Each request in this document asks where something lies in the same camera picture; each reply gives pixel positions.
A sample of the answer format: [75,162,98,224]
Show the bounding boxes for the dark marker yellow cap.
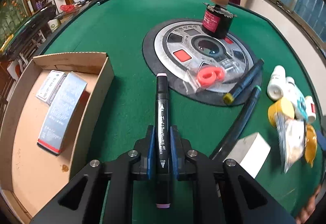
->
[223,59,264,105]

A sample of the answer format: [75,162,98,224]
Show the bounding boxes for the black jar with red label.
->
[202,3,235,39]

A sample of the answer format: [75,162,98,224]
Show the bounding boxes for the yellow round container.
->
[268,97,295,127]

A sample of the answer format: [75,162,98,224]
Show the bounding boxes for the black art marker pink caps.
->
[155,73,171,209]

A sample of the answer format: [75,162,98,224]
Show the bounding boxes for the small white flat box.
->
[36,70,67,105]

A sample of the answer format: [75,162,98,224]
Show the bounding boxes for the grey red-striped carton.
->
[37,72,87,156]

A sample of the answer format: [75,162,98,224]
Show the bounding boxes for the round mahjong table control panel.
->
[142,18,258,107]

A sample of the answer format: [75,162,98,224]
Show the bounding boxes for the clear plastic bag packet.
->
[275,112,306,174]

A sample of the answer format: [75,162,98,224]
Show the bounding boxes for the white bottle red label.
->
[305,96,316,124]

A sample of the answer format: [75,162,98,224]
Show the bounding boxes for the dark pen teal cap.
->
[209,86,261,161]

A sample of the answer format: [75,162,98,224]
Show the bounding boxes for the white teal medicine box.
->
[285,76,308,121]

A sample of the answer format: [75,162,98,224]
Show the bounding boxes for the white rectangular box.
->
[226,132,271,178]

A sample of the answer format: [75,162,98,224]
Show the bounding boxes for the red plastic bag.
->
[60,4,76,13]

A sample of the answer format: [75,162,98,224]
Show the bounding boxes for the yellow foil packet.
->
[304,124,317,168]

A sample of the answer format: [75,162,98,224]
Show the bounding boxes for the brown cardboard box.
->
[1,52,114,223]

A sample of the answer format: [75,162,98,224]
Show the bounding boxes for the white pill bottle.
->
[267,65,286,101]

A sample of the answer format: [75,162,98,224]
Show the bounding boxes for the person's right hand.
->
[295,184,321,224]

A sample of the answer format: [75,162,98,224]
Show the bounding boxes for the bagged pink rings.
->
[182,58,247,93]

